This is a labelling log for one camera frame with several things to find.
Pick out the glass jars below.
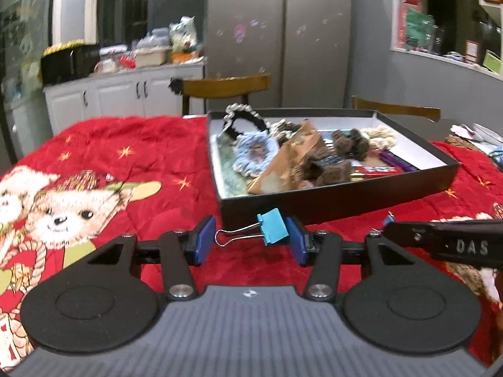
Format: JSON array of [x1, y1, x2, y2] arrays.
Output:
[[430, 25, 447, 54]]

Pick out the blue knit scrunchie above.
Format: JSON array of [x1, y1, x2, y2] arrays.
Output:
[[232, 130, 281, 174]]

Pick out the glass door with stickers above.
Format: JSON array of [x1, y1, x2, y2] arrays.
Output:
[[0, 0, 52, 158]]

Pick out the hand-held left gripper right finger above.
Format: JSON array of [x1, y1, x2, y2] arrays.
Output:
[[285, 216, 406, 302]]

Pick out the red printed blanket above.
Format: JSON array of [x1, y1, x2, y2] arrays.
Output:
[[0, 114, 503, 377]]

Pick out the grey refrigerator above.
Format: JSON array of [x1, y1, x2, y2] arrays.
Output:
[[204, 0, 353, 109]]

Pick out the cream knit scrunchie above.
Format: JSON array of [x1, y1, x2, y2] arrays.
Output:
[[361, 124, 399, 151]]

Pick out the beige basket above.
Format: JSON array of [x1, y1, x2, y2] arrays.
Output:
[[133, 46, 173, 68]]

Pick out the small framed card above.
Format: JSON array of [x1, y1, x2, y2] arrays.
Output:
[[465, 40, 481, 64]]

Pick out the gold triangular snack packet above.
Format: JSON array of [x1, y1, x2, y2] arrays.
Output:
[[247, 120, 329, 195]]

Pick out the purple stick packet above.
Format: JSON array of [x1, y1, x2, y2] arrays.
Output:
[[379, 150, 418, 174]]

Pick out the black scrunchie with white trim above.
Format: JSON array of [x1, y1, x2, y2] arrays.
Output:
[[222, 103, 272, 140]]

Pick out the yellow cloth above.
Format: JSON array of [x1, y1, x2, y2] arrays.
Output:
[[42, 39, 86, 56]]

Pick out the blue binder clip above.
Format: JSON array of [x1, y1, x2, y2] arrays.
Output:
[[214, 208, 290, 248]]

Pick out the white and green plastic bag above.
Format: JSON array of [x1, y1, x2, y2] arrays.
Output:
[[169, 16, 197, 53]]

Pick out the brown fuzzy hair tie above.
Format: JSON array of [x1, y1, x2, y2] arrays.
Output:
[[332, 127, 371, 162]]

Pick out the green paper bag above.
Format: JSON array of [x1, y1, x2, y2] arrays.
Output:
[[404, 7, 435, 51]]

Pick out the red snack bar packet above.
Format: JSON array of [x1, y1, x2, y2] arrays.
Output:
[[351, 164, 405, 177]]

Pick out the green card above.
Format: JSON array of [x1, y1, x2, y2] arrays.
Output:
[[482, 50, 503, 74]]

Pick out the white kitchen cabinet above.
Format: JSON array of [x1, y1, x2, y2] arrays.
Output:
[[43, 62, 207, 136]]

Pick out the wooden chair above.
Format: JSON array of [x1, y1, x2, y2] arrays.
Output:
[[351, 95, 442, 123], [169, 73, 273, 117]]

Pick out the black cardboard box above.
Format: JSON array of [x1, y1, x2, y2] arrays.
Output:
[[206, 109, 461, 232]]

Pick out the white plastic wrappers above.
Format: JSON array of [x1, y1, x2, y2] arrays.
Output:
[[444, 122, 503, 166]]

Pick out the black microwave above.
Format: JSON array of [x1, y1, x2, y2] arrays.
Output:
[[40, 43, 101, 85]]

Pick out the red gift bag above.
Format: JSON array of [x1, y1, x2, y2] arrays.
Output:
[[397, 0, 423, 48]]

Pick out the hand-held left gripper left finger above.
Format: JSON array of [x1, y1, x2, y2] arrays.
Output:
[[84, 215, 218, 302]]

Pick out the clear plastic container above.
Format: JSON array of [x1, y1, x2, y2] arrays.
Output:
[[147, 27, 171, 50]]

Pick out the orange packet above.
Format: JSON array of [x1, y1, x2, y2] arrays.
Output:
[[171, 51, 201, 64]]

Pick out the white wall shelf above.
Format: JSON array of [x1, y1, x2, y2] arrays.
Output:
[[390, 0, 503, 83]]

